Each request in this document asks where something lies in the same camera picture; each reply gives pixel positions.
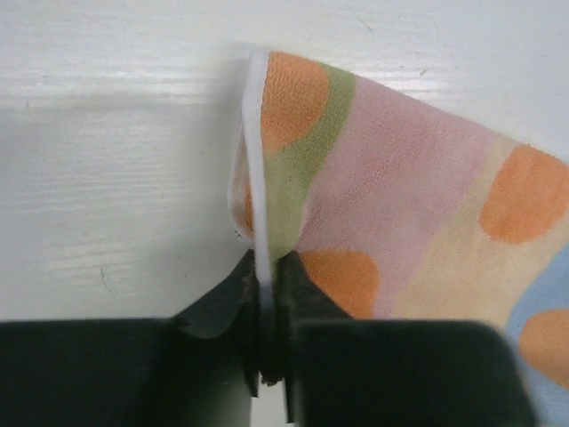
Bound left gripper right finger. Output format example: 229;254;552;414
274;251;352;323

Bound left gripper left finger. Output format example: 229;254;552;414
172;250;259;341

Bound orange patterned towel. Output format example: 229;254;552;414
228;51;568;426

